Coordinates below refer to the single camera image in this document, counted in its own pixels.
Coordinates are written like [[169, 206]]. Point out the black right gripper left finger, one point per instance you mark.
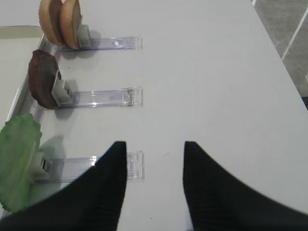
[[92, 202]]

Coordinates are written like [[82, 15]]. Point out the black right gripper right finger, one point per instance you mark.
[[217, 201]]

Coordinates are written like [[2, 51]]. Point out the clear holder for lettuce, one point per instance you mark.
[[67, 170]]

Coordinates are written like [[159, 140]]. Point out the spare green lettuce leaf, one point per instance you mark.
[[19, 138]]

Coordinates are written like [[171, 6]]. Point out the spare brown meat patty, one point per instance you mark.
[[42, 71]]

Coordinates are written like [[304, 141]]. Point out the clear holder for patty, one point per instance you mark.
[[66, 98]]

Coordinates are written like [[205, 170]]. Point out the clear holder for buns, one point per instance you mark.
[[87, 43]]

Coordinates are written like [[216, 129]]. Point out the spare top burger bun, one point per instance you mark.
[[49, 19]]

